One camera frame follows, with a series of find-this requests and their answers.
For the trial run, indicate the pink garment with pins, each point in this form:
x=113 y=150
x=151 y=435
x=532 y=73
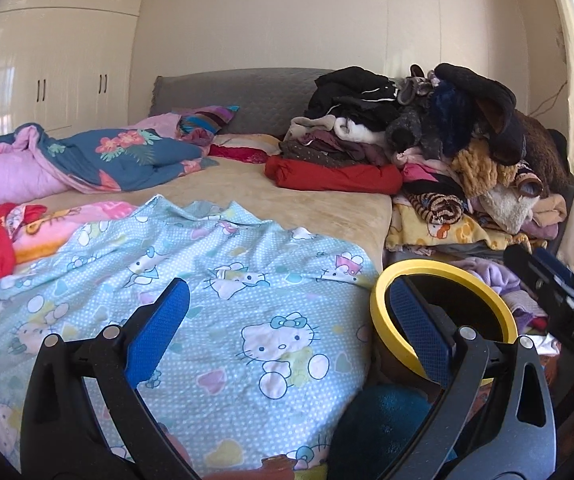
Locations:
x=427 y=172

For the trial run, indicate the cream pillow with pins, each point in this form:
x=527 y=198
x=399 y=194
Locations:
x=247 y=141

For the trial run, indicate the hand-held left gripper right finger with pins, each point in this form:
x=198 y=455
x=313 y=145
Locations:
x=417 y=325

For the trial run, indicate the lavender cloth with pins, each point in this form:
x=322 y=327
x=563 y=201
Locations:
x=492 y=277

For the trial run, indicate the black fleece garment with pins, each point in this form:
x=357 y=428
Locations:
x=497 y=105

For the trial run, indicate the brown plush garment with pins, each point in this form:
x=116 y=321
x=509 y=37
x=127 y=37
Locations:
x=547 y=155

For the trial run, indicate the cream wardrobe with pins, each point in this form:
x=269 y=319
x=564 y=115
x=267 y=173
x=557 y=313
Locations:
x=57 y=60

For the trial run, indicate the dark blue fuzzy garment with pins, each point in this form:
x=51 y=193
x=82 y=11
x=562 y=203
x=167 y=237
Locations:
x=454 y=120

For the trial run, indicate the red folded cloth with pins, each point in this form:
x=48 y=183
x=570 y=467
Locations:
x=337 y=177

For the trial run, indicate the black bin with yellow rim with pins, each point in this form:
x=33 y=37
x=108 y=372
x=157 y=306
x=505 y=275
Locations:
x=382 y=300

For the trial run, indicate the tan bed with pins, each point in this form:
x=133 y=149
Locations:
x=292 y=210

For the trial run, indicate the tiger-striped cloth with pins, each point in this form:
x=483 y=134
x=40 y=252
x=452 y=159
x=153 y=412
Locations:
x=437 y=207

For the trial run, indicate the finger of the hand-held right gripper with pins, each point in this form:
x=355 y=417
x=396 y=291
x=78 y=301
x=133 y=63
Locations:
x=567 y=275
x=532 y=272

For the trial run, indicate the brown striped knit cuff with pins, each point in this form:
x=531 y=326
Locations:
x=528 y=186

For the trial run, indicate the white crumpled cloth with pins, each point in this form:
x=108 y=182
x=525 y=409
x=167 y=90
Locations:
x=537 y=344

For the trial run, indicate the striped pillow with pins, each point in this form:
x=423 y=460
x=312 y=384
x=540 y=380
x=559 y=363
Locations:
x=209 y=120

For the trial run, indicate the grey headboard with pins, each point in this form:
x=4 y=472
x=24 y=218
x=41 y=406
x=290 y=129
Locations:
x=267 y=95

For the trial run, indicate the grey slipper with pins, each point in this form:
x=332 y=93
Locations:
x=414 y=85

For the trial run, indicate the black jacket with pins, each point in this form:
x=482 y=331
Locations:
x=352 y=90

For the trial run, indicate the light-blue cartoon cat sheet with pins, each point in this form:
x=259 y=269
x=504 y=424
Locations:
x=217 y=285

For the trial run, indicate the pink pillow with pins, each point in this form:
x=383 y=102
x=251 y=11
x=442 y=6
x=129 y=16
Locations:
x=159 y=125

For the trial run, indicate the white fleece garment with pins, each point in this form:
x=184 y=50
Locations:
x=507 y=210

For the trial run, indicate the dark red patterned cloth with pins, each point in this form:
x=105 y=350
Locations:
x=237 y=155

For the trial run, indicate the pink cartoon blanket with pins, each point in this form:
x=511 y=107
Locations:
x=67 y=220

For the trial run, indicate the peach cloth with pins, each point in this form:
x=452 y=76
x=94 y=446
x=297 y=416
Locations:
x=551 y=210

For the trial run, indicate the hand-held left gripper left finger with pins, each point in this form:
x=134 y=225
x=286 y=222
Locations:
x=157 y=330

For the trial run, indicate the tan curly fleece garment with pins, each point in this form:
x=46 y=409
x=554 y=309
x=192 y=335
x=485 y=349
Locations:
x=482 y=170

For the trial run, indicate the beige cloth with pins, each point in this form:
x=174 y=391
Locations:
x=309 y=127

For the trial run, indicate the teal round object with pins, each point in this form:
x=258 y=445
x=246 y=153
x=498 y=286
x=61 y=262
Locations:
x=387 y=435

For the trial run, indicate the blue floral quilt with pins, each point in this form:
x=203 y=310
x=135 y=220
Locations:
x=117 y=155

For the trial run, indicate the dark brown dotted cloth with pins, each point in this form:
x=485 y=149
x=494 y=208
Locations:
x=327 y=150

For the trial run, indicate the mauve cloth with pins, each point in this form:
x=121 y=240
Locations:
x=524 y=310

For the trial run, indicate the grey fuzzy garment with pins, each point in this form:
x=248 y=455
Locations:
x=412 y=130

